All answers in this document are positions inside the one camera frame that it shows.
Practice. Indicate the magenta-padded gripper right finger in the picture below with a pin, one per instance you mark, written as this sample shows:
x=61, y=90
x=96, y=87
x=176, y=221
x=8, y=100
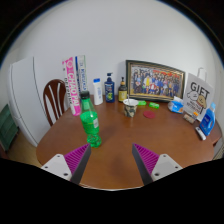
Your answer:
x=148, y=160

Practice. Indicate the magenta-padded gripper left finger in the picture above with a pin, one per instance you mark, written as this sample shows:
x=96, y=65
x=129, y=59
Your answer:
x=75, y=160

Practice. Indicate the green plastic drink bottle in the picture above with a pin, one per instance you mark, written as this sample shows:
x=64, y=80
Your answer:
x=89, y=123

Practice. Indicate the flat round red coaster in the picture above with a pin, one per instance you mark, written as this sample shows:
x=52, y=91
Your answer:
x=149, y=114

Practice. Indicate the camouflage print paper cup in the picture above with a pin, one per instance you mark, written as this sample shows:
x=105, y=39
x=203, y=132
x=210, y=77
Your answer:
x=130, y=110

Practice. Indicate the small patterned box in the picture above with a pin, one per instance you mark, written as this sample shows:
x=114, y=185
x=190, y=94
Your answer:
x=189, y=118

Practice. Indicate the small white marker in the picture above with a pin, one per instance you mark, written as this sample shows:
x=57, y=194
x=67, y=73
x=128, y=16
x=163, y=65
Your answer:
x=200, y=133

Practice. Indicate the blue tissue pack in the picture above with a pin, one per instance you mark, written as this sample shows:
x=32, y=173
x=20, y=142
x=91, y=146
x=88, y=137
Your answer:
x=176, y=106

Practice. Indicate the white stirrer stick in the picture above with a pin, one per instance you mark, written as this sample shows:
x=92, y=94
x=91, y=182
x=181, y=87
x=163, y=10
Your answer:
x=127, y=98

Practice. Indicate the dark wooden chair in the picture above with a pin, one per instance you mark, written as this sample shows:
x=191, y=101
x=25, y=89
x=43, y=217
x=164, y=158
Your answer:
x=48, y=100

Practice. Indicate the white bottle with blue cap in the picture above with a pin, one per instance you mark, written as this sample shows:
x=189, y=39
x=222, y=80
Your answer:
x=98, y=93

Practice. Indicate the blue liquid bottle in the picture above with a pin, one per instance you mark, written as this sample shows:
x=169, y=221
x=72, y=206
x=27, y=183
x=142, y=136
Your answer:
x=208, y=121

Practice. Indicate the dark amber pump bottle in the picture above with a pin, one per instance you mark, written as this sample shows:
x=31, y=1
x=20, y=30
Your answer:
x=122, y=93

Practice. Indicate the pink shuttlecock tube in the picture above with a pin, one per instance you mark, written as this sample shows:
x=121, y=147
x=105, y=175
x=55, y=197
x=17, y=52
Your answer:
x=72, y=86

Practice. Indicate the green crate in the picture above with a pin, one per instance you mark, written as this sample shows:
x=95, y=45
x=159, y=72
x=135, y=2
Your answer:
x=7, y=128

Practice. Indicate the blue pump bottle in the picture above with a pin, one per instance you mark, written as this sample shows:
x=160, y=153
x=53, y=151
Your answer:
x=109, y=90

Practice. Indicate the white refrigerator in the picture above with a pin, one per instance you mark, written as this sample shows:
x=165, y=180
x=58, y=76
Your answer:
x=25, y=100

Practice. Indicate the framed group picture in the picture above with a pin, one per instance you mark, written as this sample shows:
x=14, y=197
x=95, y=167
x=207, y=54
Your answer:
x=155, y=81

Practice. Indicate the white paper gift bag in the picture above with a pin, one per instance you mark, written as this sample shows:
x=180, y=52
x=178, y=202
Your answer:
x=198, y=95

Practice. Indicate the white shuttlecock tube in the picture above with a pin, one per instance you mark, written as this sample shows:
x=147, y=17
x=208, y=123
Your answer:
x=82, y=73

